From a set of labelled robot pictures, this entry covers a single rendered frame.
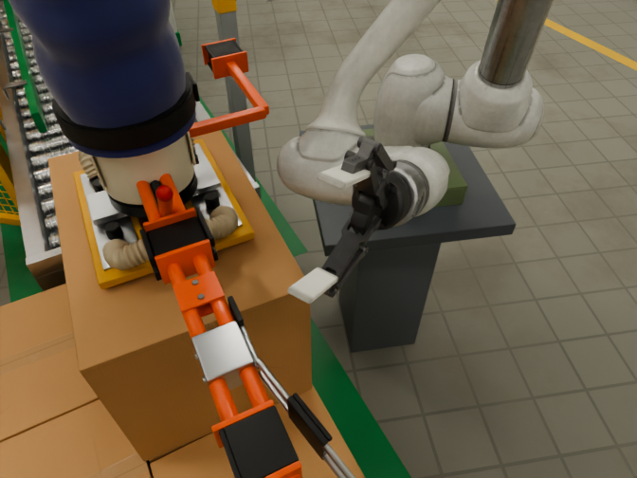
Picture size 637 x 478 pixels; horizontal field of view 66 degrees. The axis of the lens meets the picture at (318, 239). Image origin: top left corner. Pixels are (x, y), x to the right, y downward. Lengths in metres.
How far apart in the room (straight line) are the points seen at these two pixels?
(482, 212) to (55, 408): 1.15
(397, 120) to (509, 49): 0.30
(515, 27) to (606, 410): 1.39
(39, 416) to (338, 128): 0.96
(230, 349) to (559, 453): 1.44
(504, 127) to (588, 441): 1.14
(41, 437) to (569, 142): 2.81
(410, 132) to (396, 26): 0.48
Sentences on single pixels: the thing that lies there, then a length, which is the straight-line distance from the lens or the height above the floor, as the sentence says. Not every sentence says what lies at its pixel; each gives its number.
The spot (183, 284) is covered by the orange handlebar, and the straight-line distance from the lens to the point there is 0.73.
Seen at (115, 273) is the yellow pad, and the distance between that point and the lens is 0.95.
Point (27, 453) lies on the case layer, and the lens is 1.34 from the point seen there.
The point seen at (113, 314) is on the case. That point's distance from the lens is 0.93.
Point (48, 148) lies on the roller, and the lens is 2.15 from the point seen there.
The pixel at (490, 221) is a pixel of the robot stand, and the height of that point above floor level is 0.75.
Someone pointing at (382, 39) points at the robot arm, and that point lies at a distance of 0.84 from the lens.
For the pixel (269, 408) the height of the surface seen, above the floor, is 1.11.
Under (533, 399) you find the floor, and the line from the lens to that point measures 1.98.
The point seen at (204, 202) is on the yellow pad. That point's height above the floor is 0.98.
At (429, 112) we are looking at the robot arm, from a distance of 1.24.
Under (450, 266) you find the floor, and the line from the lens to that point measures 2.23.
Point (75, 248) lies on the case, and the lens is 1.06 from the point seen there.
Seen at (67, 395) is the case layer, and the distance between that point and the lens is 1.36.
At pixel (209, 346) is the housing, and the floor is 1.10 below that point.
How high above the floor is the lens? 1.65
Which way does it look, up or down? 47 degrees down
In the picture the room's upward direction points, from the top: straight up
